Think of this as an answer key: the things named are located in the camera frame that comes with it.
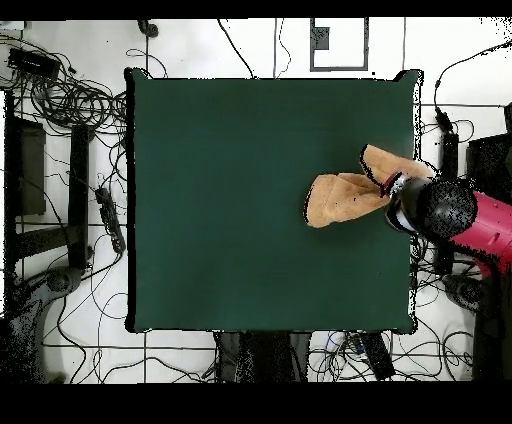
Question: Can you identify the tan terry towel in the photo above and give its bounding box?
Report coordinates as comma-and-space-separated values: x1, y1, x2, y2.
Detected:
302, 143, 437, 230

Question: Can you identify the dark flat panel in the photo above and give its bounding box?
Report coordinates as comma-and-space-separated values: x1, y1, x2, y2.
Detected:
14, 115, 48, 217
465, 133, 512, 201

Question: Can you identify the grey tripod base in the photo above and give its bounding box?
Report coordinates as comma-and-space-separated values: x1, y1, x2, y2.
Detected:
441, 273, 487, 313
7, 265, 85, 384

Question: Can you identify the dark green table cloth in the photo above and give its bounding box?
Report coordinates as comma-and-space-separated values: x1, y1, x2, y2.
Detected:
123, 66, 424, 336

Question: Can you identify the black power strip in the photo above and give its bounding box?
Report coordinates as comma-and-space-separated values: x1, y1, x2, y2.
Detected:
94, 186, 128, 255
351, 330, 397, 381

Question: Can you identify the black plug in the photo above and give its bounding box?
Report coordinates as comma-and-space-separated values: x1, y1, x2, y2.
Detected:
136, 18, 160, 40

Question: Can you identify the black electronics box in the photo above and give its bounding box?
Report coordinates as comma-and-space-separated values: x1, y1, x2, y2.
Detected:
6, 46, 62, 81

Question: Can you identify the black metal stand frame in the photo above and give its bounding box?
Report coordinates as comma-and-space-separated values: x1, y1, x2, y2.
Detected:
434, 130, 511, 277
3, 90, 95, 277

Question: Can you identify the black cable with adapter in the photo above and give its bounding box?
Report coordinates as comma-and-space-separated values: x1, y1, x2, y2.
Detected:
433, 39, 512, 135

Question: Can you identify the grey rectangular floor frame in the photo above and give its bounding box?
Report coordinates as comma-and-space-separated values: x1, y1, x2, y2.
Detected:
309, 17, 370, 73

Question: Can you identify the thin black cable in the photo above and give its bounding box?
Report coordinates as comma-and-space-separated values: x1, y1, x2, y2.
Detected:
272, 17, 292, 80

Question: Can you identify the thick black cable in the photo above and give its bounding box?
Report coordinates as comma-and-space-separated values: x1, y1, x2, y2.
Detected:
216, 18, 256, 80

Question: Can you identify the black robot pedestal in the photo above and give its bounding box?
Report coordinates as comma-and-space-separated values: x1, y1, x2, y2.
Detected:
213, 330, 313, 384

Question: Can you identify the tangled black cable bundle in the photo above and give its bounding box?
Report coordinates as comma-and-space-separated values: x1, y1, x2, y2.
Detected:
0, 31, 129, 137

